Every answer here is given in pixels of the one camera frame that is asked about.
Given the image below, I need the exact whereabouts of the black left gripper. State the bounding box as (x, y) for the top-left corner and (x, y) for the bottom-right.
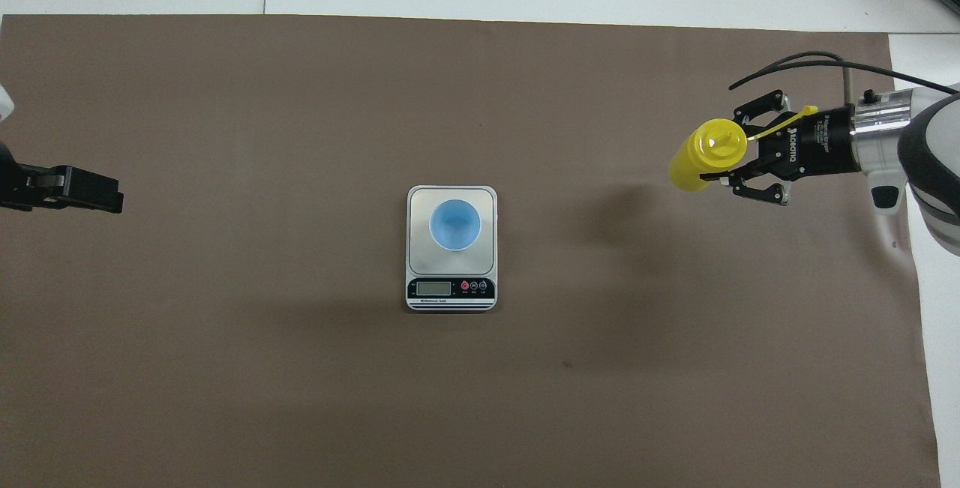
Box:
(0, 143), (125, 214)

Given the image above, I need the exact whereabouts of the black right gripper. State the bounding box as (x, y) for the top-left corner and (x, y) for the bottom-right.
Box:
(699, 88), (862, 206)

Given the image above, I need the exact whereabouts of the yellow squeeze bottle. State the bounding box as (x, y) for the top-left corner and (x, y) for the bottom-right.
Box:
(668, 105), (818, 193)

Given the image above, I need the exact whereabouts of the light blue plastic cup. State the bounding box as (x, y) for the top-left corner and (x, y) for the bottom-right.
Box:
(428, 199), (482, 253)

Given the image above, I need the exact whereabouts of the silver digital kitchen scale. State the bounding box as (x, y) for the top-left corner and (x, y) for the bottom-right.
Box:
(406, 185), (498, 313)

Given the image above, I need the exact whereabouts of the brown paper table mat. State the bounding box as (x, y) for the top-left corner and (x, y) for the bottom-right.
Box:
(0, 14), (942, 488)

